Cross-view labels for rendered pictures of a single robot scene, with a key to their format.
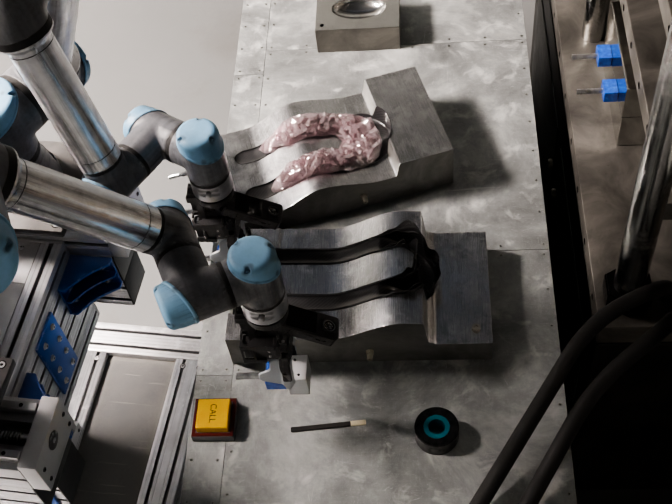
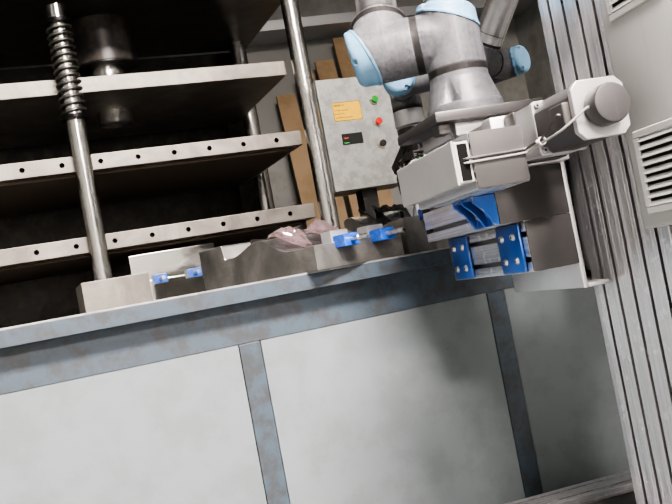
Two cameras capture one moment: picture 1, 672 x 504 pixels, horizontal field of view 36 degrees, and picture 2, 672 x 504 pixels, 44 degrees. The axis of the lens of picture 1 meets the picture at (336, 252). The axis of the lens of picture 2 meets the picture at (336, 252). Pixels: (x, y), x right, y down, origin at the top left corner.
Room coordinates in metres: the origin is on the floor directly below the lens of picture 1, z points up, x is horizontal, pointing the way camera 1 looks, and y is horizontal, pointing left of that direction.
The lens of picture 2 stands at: (2.46, 1.83, 0.78)
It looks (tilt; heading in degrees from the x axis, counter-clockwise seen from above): 2 degrees up; 240
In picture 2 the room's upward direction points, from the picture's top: 11 degrees counter-clockwise
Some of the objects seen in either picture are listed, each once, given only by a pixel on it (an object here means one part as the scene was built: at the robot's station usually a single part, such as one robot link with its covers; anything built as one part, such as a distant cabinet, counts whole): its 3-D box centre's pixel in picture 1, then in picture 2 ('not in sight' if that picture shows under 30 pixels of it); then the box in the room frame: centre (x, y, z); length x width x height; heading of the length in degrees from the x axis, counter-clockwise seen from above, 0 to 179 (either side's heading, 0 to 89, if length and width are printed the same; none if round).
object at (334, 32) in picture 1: (358, 18); (113, 294); (1.94, -0.14, 0.84); 0.20 x 0.15 x 0.07; 81
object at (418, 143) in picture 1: (324, 153); (295, 253); (1.51, -0.01, 0.86); 0.50 x 0.26 x 0.11; 98
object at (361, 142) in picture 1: (321, 142); (295, 236); (1.50, 0.00, 0.90); 0.26 x 0.18 x 0.08; 98
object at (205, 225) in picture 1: (215, 209); (417, 151); (1.24, 0.21, 1.04); 0.09 x 0.08 x 0.12; 81
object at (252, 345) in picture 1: (266, 327); not in sight; (0.93, 0.13, 1.09); 0.09 x 0.08 x 0.12; 81
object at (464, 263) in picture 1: (359, 285); (407, 231); (1.14, -0.04, 0.87); 0.50 x 0.26 x 0.14; 81
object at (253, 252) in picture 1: (254, 273); not in sight; (0.93, 0.13, 1.25); 0.09 x 0.08 x 0.11; 105
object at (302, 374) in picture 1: (272, 375); not in sight; (0.94, 0.15, 0.93); 0.13 x 0.05 x 0.05; 81
